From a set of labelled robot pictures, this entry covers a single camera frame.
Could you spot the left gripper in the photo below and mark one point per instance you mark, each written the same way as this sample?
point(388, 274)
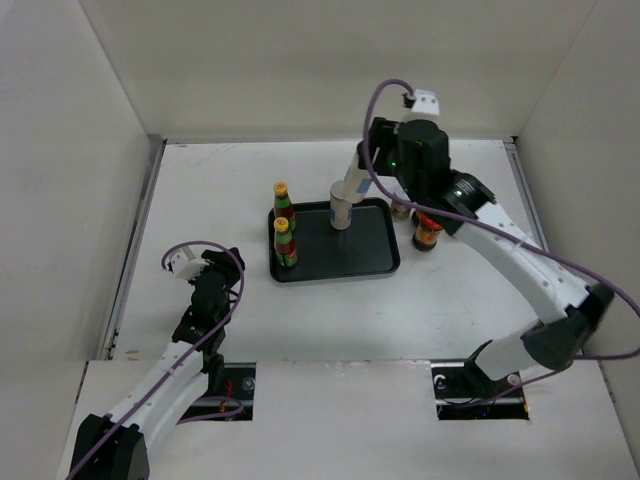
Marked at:
point(224, 263)

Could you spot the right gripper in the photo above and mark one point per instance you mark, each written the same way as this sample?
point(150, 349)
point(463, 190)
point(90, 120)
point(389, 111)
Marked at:
point(384, 133)

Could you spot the white lid brown spice jar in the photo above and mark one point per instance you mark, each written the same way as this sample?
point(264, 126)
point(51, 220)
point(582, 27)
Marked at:
point(398, 208)

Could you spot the yellow cap sauce bottle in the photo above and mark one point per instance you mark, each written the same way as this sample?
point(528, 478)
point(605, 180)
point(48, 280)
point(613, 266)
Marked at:
point(284, 243)
point(283, 206)

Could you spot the silver lid white granule jar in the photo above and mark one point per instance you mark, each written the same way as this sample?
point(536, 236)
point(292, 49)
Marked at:
point(339, 209)

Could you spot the silver lid blue label jar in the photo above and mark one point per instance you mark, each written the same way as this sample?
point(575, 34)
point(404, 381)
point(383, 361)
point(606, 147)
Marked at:
point(357, 181)

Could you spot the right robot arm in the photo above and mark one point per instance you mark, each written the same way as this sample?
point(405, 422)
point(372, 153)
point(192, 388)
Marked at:
point(568, 309)

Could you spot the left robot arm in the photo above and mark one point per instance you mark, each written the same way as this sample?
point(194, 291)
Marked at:
point(117, 444)

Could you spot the black tray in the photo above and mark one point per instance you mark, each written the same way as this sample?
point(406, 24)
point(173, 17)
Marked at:
point(367, 247)

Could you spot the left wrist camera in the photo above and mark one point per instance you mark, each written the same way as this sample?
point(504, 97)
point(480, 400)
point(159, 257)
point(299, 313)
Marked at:
point(185, 265)

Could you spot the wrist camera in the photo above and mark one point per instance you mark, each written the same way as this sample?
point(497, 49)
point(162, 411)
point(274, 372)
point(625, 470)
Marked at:
point(421, 105)
point(185, 265)

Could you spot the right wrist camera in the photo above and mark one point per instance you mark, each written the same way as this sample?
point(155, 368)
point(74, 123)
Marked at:
point(421, 105)

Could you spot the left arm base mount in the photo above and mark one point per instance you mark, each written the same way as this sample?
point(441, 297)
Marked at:
point(230, 397)

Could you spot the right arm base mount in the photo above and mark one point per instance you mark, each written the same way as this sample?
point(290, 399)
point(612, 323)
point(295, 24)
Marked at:
point(463, 392)

